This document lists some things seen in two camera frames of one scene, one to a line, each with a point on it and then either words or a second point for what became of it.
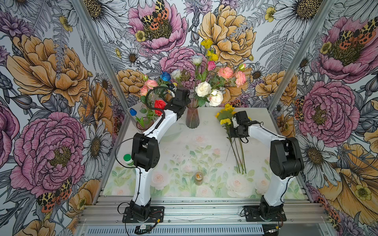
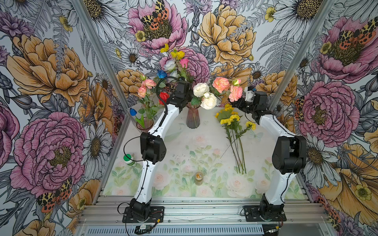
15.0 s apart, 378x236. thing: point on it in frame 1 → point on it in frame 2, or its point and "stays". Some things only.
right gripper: x=233 y=135 → x=238 y=105
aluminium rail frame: x=200 y=216 stays
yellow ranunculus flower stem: x=242 y=152 stays
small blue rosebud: x=133 y=112 stays
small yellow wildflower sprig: x=210 y=55 → x=177 y=55
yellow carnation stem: x=229 y=150 → x=232 y=120
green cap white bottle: x=127 y=159 stays
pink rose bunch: x=224 y=73 → x=222 y=84
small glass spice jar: x=199 y=177 stays
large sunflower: x=226 y=113 stays
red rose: x=159 y=104 → x=163 y=96
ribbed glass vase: x=144 y=123 stays
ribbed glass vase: x=192 y=118 stays
